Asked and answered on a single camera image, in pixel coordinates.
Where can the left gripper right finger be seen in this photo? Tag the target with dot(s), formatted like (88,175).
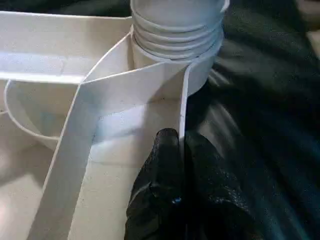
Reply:
(215,200)

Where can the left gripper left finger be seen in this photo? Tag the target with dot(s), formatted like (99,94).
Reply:
(157,195)

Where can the white plastic table leg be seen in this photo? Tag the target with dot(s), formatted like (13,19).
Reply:
(175,20)

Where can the white plastic table top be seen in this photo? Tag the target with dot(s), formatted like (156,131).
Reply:
(50,37)

